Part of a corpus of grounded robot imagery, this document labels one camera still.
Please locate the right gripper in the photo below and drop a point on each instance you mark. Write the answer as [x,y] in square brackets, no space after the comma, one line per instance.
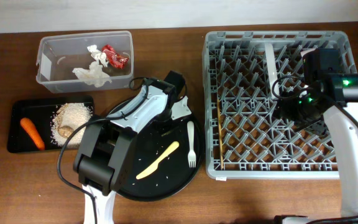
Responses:
[284,108]

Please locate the wooden chopstick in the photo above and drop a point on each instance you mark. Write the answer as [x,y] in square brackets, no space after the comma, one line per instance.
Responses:
[220,135]

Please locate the white plastic fork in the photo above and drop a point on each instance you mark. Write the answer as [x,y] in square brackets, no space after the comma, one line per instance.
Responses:
[191,138]

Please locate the grey plate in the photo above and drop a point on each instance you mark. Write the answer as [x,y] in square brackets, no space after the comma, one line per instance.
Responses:
[271,68]

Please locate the yellow plastic knife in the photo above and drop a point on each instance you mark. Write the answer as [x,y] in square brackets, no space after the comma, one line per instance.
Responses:
[154,166]

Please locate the red snack wrapper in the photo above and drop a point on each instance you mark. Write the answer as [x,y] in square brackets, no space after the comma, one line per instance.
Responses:
[114,58]

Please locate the white tissue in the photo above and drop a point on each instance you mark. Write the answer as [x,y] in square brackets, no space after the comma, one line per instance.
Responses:
[92,76]

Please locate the small tissue piece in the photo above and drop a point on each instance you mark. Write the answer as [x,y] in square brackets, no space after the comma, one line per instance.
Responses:
[98,55]

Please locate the brown walnut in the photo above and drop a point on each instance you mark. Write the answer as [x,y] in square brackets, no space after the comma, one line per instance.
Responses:
[65,131]

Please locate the orange carrot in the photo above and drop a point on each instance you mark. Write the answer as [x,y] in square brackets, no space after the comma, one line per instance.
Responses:
[31,130]

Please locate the pink bowl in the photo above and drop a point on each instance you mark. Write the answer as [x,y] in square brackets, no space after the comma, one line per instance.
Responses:
[303,53]

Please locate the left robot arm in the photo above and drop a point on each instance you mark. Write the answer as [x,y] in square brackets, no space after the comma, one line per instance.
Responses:
[106,152]

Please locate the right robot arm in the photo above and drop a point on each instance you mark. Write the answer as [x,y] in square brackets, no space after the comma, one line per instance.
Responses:
[329,103]

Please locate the grey dishwasher rack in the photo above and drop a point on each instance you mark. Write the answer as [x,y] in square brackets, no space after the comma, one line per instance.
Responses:
[255,144]

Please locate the clear plastic waste bin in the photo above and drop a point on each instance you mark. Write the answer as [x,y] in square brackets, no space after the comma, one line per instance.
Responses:
[58,55]

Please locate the round black serving tray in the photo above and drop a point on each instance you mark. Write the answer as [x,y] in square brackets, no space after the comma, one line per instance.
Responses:
[173,173]

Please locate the black rectangular tray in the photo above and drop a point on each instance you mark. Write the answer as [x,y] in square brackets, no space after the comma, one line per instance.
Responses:
[40,112]

